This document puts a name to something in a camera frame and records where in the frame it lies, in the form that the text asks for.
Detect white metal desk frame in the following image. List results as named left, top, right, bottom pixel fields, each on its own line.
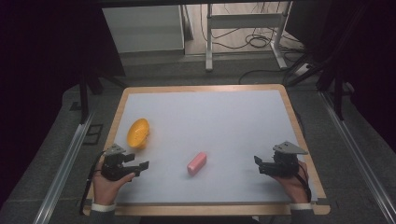
left=205, top=2, right=290, bottom=73

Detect aluminium floor rail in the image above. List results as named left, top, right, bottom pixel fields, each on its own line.
left=318, top=91, right=396, bottom=224
left=32, top=112, right=95, bottom=224

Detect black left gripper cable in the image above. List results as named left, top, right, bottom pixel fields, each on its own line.
left=78, top=150, right=107, bottom=217

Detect pink soap bar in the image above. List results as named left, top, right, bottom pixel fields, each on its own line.
left=187, top=151, right=208, bottom=176

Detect white cabinet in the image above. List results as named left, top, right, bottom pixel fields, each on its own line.
left=101, top=4, right=186, bottom=54

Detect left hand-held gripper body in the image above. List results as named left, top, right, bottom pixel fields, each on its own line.
left=100, top=143, right=136, bottom=182

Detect black metal stand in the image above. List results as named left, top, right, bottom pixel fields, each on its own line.
left=286, top=52, right=347, bottom=121
left=78, top=73, right=127, bottom=125

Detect white table mat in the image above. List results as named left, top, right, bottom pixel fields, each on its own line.
left=113, top=89, right=319, bottom=205

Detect black floor cables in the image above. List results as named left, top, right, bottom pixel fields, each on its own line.
left=199, top=2, right=307, bottom=86

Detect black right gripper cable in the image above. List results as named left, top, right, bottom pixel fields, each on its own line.
left=294, top=161, right=313, bottom=203

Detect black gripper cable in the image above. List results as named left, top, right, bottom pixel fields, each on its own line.
left=78, top=150, right=107, bottom=217
left=294, top=161, right=313, bottom=203

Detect wooden table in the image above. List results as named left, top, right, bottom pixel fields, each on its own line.
left=82, top=83, right=332, bottom=217

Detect person's left hand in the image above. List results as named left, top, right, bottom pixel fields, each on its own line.
left=92, top=161, right=136, bottom=207

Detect white power strip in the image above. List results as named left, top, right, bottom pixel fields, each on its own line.
left=294, top=63, right=313, bottom=77

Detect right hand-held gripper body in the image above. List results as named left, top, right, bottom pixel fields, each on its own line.
left=261, top=141, right=309, bottom=179

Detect person's right hand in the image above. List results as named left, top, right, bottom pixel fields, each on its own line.
left=270, top=160, right=312, bottom=205

